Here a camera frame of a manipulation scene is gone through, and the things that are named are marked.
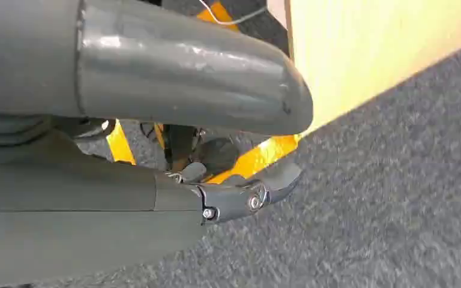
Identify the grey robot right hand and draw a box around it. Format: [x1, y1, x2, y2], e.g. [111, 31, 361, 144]
[0, 0, 315, 288]

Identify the ribbed grey right arm sleeve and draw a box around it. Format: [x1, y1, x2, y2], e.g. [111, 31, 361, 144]
[0, 112, 54, 147]

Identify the thin white cable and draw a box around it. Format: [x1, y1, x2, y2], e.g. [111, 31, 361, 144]
[197, 0, 270, 26]

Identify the pale wooden desk panel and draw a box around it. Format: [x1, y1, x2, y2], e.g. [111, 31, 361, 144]
[266, 0, 461, 137]

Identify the yellow floor tape strip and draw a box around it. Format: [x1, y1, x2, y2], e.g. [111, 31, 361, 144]
[105, 119, 137, 166]
[196, 1, 242, 34]
[205, 134, 302, 185]

